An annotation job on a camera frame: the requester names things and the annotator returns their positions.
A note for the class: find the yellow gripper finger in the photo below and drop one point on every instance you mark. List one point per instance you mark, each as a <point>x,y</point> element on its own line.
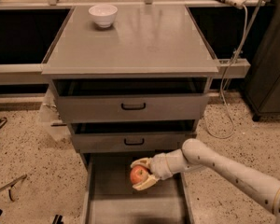
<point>151,181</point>
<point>144,162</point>

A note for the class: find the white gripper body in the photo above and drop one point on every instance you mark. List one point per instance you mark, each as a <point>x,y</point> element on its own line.
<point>159,166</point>

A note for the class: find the red apple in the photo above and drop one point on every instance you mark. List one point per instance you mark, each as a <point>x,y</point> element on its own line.
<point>138,174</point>

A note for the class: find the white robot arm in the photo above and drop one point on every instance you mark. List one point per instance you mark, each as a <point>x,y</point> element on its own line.
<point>194,154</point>

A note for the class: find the grey bottom drawer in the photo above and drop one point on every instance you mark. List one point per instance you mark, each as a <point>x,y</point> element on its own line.
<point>110,198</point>

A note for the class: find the grey drawer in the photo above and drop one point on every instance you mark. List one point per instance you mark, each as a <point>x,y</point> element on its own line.
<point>110,198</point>
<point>128,136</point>
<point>130,99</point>

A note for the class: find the grey middle drawer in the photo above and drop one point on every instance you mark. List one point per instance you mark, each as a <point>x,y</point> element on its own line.
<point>128,136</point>

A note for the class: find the grey drawer cabinet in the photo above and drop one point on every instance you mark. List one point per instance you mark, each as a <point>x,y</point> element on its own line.
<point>156,41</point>

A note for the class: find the grey top drawer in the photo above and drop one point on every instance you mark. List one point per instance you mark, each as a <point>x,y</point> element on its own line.
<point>130,99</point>

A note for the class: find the metal rod on floor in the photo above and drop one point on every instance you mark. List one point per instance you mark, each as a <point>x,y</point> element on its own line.
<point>13,182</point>

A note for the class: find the dark grey cabinet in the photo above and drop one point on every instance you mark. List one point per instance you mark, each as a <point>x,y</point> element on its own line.
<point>262,86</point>

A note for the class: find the white ceramic bowl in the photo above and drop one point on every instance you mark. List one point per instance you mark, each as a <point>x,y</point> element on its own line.
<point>103,15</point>

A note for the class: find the grey metal rail frame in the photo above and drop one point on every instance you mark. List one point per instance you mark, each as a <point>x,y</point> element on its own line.
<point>26,74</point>

